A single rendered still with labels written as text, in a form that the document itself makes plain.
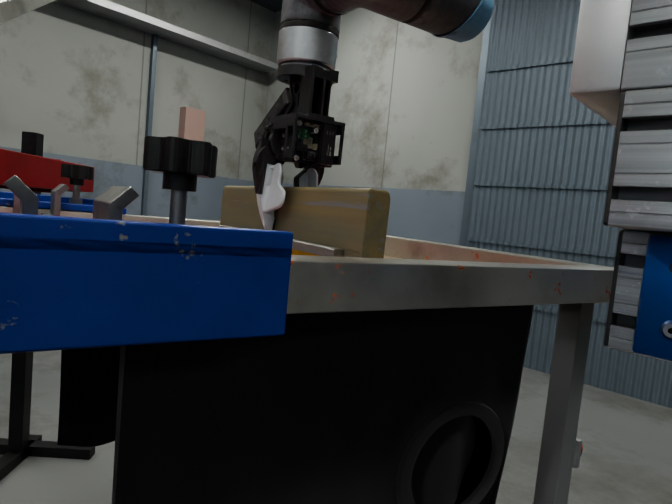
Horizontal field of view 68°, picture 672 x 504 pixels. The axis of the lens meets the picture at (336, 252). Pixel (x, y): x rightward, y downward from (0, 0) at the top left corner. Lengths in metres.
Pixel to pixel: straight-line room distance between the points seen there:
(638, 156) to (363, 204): 0.24
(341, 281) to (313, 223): 0.22
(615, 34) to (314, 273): 0.26
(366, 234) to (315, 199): 0.11
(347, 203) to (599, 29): 0.27
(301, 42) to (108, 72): 4.66
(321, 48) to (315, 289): 0.37
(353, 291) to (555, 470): 0.69
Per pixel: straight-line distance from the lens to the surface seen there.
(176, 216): 0.32
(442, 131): 4.55
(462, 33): 0.69
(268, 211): 0.65
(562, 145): 4.04
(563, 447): 0.98
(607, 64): 0.40
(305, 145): 0.62
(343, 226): 0.53
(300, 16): 0.66
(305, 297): 0.36
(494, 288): 0.49
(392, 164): 4.79
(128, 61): 5.37
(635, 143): 0.39
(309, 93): 0.62
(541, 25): 4.35
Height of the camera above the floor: 1.03
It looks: 4 degrees down
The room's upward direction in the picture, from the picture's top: 5 degrees clockwise
